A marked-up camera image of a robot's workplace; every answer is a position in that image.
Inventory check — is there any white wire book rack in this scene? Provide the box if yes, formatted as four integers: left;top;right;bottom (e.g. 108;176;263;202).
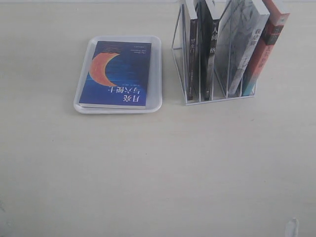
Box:
171;0;256;106

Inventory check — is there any white rectangular tray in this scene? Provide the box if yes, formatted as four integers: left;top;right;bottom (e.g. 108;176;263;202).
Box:
74;35;162;114

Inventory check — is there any grey white spine book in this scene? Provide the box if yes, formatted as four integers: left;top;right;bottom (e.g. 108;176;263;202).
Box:
215;0;270;97

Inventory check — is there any black spine book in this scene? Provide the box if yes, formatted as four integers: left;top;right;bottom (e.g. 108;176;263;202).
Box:
200;0;220;100

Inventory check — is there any pink red spine book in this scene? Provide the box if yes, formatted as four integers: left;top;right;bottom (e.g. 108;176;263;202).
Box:
241;0;290;96

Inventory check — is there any dark grey leftmost book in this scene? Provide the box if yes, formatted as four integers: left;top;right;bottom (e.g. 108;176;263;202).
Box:
185;0;198;100

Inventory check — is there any white object at table edge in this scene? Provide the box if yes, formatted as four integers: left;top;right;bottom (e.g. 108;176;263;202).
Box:
284;218;299;237

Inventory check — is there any dark blue moon book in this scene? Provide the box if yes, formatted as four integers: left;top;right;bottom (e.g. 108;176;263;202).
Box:
79;41;152;109

